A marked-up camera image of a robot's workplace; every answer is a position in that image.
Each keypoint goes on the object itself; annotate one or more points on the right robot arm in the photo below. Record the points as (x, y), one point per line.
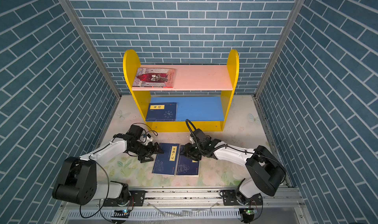
(266, 173)

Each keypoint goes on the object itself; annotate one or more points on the illustrated red grey book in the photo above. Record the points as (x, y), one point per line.
(155, 77)

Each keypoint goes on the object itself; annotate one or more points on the aluminium front rail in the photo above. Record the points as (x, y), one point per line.
(197, 205)

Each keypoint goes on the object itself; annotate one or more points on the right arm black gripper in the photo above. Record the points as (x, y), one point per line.
(187, 147)

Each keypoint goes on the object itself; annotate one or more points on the aluminium corner post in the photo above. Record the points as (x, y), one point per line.
(72, 15)
(280, 43)

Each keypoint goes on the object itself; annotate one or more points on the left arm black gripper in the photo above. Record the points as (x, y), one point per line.
(150, 151)

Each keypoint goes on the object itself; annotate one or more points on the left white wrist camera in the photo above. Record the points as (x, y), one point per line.
(146, 138)

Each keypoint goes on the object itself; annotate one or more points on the aluminium corner post right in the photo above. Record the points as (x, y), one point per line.
(280, 43)

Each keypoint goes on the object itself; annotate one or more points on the floral table mat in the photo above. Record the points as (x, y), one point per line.
(243, 128)

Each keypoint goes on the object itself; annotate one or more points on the blue book underneath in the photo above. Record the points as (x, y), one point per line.
(185, 166)

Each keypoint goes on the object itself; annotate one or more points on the aluminium corner post left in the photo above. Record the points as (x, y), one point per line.
(72, 15)

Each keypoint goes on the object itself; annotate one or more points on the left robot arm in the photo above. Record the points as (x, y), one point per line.
(77, 180)

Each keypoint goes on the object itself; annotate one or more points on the blue book yellow label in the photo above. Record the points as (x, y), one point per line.
(161, 112)

